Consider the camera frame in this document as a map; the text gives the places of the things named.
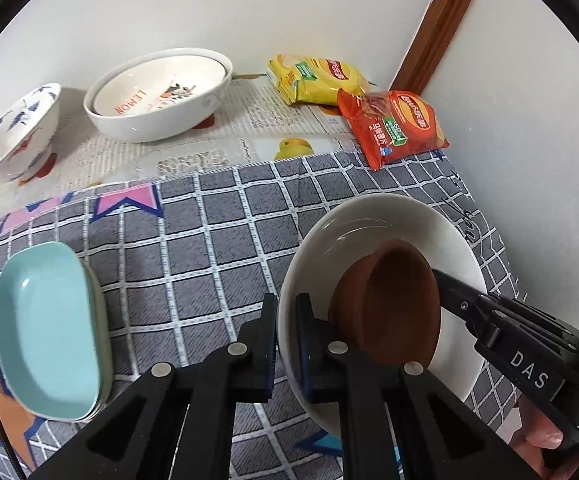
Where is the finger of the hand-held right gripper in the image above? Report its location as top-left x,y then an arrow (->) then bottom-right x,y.
432,268 -> 520,346

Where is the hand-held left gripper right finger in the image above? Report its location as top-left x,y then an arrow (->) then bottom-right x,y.
295,294 -> 540,480

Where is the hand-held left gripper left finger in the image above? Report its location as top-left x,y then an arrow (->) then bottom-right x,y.
32,292 -> 280,480

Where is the brown clay bowl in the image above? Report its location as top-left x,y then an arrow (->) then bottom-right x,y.
330,240 -> 443,367

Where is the plain white bowl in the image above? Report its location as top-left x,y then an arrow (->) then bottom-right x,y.
276,194 -> 490,438

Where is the teal plate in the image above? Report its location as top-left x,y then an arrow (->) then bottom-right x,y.
0,241 -> 102,421

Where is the person's right hand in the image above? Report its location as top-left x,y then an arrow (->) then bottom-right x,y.
512,404 -> 566,462

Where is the grey checked cloth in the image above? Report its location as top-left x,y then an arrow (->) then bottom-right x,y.
0,149 -> 527,480

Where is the pale green plate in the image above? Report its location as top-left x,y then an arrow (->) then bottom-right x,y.
76,257 -> 114,418

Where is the red chip bag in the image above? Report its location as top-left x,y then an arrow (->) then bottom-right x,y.
337,89 -> 450,172

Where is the large white lemon bowl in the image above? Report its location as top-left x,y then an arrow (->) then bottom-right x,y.
83,48 -> 233,143

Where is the yellow chip bag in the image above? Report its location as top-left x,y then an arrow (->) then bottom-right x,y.
268,54 -> 370,107

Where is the white lemon print bowl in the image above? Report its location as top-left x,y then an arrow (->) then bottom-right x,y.
92,56 -> 230,117

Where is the blue floral bowl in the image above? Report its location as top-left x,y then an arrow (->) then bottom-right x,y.
0,82 -> 62,183

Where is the brown wooden door frame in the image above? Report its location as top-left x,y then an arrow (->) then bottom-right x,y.
392,0 -> 490,96

